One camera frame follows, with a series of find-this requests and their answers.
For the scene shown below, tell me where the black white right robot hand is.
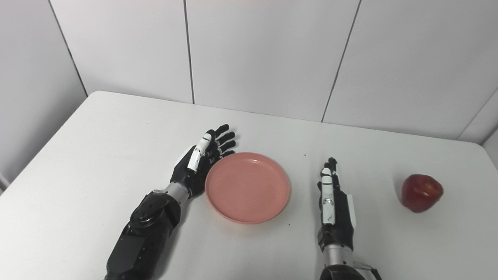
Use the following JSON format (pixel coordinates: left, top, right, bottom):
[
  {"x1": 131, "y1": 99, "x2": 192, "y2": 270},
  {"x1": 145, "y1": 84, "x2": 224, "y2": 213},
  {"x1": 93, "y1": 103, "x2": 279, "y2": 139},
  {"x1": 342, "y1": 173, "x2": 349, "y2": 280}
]
[{"x1": 317, "y1": 157, "x2": 356, "y2": 251}]

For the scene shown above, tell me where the pink round plate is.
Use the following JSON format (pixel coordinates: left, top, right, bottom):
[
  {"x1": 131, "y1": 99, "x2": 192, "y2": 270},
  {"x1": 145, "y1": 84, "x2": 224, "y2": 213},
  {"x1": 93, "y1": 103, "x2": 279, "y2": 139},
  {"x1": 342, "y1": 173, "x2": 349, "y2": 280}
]
[{"x1": 205, "y1": 152, "x2": 291, "y2": 224}]

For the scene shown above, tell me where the red apple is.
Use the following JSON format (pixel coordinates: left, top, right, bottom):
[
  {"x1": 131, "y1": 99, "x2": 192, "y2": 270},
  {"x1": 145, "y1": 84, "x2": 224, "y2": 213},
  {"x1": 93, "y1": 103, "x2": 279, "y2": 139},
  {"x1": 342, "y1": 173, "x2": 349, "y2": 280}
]
[{"x1": 401, "y1": 174, "x2": 444, "y2": 213}]

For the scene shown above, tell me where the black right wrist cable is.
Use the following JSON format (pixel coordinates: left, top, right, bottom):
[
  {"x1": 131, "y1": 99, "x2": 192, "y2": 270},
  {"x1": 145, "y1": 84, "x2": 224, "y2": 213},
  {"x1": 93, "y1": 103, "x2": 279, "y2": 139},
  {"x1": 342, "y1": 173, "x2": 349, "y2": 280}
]
[{"x1": 353, "y1": 261, "x2": 384, "y2": 280}]

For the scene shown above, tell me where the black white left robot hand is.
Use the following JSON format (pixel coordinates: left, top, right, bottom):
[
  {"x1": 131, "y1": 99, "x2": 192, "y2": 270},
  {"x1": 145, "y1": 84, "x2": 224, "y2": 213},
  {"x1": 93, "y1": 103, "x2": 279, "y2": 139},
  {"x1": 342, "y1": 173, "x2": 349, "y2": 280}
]
[{"x1": 170, "y1": 124, "x2": 237, "y2": 198}]

